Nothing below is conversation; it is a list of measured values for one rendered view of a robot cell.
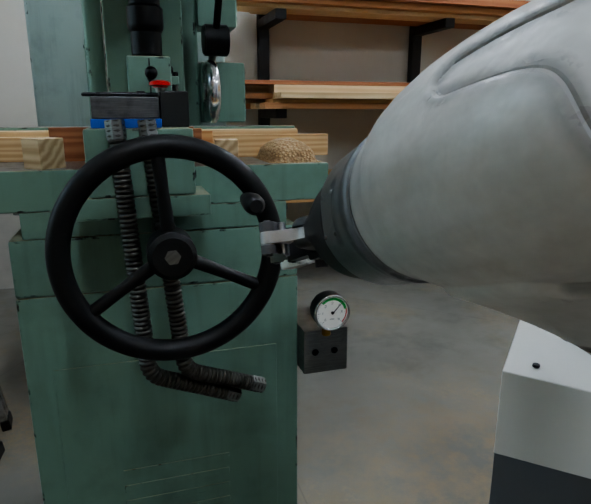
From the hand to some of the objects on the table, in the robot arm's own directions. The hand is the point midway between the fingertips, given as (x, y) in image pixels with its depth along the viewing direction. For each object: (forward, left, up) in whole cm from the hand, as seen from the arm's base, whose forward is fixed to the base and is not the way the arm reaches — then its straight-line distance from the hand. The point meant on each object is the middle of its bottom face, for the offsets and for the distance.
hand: (294, 252), depth 54 cm
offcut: (+46, -7, +4) cm, 47 cm away
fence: (+49, -29, +4) cm, 57 cm away
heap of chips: (+23, -37, +6) cm, 44 cm away
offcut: (+54, 0, +4) cm, 54 cm away
